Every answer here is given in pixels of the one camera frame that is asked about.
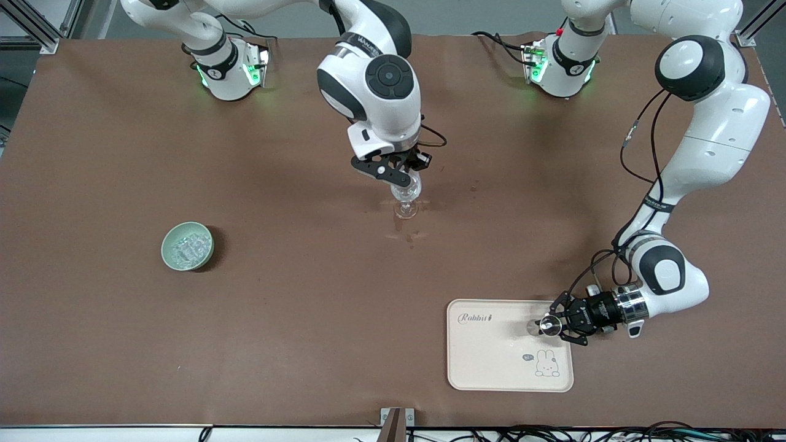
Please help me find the steel cone jigger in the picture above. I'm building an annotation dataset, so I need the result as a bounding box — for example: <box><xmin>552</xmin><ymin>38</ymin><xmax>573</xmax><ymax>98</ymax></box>
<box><xmin>526</xmin><ymin>314</ymin><xmax>563</xmax><ymax>338</ymax></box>

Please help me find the clear wine glass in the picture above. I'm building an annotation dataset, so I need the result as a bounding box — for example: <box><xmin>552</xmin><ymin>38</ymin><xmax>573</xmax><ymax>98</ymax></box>
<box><xmin>391</xmin><ymin>171</ymin><xmax>425</xmax><ymax>220</ymax></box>

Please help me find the pile of clear ice cubes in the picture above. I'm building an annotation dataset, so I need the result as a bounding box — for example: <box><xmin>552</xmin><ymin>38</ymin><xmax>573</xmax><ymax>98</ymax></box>
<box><xmin>169</xmin><ymin>233</ymin><xmax>209</xmax><ymax>268</ymax></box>

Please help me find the cream rabbit print tray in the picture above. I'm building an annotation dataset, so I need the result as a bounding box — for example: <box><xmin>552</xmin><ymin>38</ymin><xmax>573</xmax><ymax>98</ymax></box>
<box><xmin>446</xmin><ymin>298</ymin><xmax>575</xmax><ymax>393</ymax></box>

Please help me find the brown table cover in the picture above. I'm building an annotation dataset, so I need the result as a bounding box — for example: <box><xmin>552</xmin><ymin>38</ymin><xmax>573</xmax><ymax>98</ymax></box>
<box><xmin>0</xmin><ymin>32</ymin><xmax>786</xmax><ymax>428</ymax></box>

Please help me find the pale green ceramic bowl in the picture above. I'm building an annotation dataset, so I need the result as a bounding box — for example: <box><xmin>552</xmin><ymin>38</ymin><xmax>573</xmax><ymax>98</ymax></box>
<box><xmin>161</xmin><ymin>222</ymin><xmax>215</xmax><ymax>271</ymax></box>

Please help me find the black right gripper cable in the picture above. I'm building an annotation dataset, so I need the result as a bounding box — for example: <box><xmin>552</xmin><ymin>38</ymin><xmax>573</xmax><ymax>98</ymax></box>
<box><xmin>420</xmin><ymin>114</ymin><xmax>448</xmax><ymax>149</ymax></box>

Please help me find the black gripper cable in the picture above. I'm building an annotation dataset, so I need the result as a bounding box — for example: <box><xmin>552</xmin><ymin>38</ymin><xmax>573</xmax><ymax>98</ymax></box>
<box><xmin>564</xmin><ymin>91</ymin><xmax>674</xmax><ymax>303</ymax></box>
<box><xmin>420</xmin><ymin>114</ymin><xmax>448</xmax><ymax>149</ymax></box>

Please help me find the bundle of black cables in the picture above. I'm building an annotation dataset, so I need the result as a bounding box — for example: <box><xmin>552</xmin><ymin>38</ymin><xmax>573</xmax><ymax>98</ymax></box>
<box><xmin>353</xmin><ymin>421</ymin><xmax>786</xmax><ymax>442</ymax></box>

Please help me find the black left arm base cable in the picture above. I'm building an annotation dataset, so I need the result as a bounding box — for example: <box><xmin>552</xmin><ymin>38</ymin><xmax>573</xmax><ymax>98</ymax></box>
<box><xmin>471</xmin><ymin>31</ymin><xmax>536</xmax><ymax>66</ymax></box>

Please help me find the black arm base cable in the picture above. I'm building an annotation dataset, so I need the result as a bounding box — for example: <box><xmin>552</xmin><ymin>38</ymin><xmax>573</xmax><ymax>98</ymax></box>
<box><xmin>184</xmin><ymin>12</ymin><xmax>277</xmax><ymax>62</ymax></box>
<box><xmin>471</xmin><ymin>31</ymin><xmax>536</xmax><ymax>66</ymax></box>

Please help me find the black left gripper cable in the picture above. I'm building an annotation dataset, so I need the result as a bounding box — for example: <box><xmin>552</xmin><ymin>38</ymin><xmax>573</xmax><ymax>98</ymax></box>
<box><xmin>564</xmin><ymin>91</ymin><xmax>674</xmax><ymax>303</ymax></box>

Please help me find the black right arm base cable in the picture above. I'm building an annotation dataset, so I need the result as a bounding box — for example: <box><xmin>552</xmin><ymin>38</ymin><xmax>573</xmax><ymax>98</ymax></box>
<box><xmin>184</xmin><ymin>12</ymin><xmax>277</xmax><ymax>62</ymax></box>

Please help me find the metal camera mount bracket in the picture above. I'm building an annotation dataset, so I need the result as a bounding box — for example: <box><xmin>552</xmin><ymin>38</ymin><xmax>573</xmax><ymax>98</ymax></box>
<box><xmin>380</xmin><ymin>407</ymin><xmax>416</xmax><ymax>442</ymax></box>

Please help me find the aluminium frame profile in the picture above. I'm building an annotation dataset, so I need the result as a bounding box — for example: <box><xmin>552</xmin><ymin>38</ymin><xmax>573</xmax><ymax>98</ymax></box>
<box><xmin>0</xmin><ymin>0</ymin><xmax>84</xmax><ymax>53</ymax></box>
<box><xmin>734</xmin><ymin>0</ymin><xmax>786</xmax><ymax>48</ymax></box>

